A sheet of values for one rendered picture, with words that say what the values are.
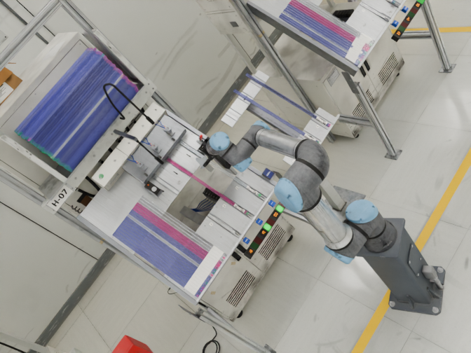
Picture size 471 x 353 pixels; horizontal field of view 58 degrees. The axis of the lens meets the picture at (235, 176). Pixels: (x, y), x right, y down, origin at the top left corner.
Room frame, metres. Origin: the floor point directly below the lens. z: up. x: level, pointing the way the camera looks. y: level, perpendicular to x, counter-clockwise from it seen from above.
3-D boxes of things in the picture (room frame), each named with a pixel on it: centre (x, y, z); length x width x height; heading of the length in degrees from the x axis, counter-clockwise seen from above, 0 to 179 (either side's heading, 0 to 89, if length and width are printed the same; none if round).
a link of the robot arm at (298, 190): (1.04, -0.13, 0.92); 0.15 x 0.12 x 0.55; 100
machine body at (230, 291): (2.08, 0.38, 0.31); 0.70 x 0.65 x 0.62; 106
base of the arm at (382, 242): (1.07, -0.26, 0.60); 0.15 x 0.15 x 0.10
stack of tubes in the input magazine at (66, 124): (1.98, 0.29, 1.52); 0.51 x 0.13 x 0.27; 106
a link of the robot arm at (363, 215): (1.07, -0.25, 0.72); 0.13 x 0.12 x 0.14; 100
